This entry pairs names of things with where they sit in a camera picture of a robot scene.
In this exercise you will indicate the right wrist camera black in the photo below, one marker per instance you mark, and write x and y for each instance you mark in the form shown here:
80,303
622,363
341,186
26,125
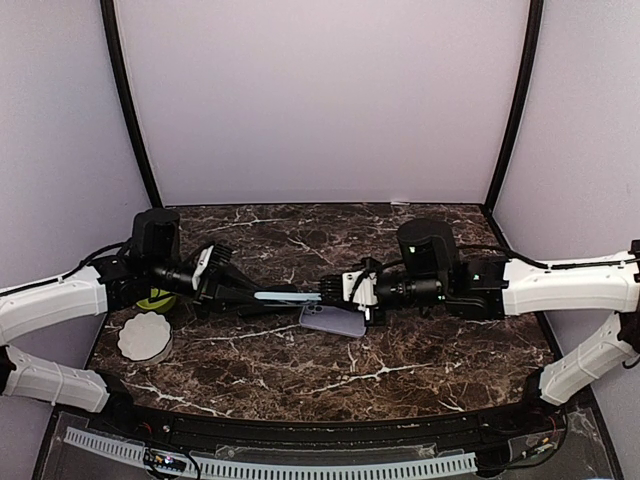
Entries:
353,289

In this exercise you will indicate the black right frame post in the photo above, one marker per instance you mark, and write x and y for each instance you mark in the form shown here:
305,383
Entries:
516,111

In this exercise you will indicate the white slotted cable duct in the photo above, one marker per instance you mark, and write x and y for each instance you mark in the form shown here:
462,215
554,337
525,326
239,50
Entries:
244,463

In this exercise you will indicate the small circuit board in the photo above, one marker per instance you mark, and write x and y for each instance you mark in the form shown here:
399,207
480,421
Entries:
158,461

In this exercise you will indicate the black frame post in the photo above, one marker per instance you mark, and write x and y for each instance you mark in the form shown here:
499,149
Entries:
516,111
128,109

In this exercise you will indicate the white silicone phone case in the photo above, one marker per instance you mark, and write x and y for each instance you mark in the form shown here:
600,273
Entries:
333,320

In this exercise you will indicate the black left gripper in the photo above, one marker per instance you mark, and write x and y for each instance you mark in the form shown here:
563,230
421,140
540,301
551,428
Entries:
218,300

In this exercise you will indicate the black smartphone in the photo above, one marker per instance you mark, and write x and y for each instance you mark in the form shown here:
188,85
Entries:
278,308

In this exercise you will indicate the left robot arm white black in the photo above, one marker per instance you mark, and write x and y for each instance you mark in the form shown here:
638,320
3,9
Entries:
111,279

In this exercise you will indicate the black left frame post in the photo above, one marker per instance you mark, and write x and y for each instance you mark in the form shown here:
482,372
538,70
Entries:
128,109

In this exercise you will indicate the black table edge rail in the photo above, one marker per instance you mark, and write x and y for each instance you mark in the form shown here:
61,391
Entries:
148,414

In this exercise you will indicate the white fluted bowl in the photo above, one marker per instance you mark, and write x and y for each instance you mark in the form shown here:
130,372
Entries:
146,338

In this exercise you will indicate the green bowl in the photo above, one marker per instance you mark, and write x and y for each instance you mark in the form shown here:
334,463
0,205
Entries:
160,301

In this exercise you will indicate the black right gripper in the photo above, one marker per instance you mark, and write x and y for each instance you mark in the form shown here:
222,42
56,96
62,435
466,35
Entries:
376,319

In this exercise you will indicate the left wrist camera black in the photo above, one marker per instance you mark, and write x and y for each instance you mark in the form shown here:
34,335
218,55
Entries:
211,258

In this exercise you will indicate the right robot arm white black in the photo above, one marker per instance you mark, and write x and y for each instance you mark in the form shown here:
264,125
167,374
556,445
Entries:
510,284

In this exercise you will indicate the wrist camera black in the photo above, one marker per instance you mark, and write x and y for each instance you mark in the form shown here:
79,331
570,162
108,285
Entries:
211,258
353,289

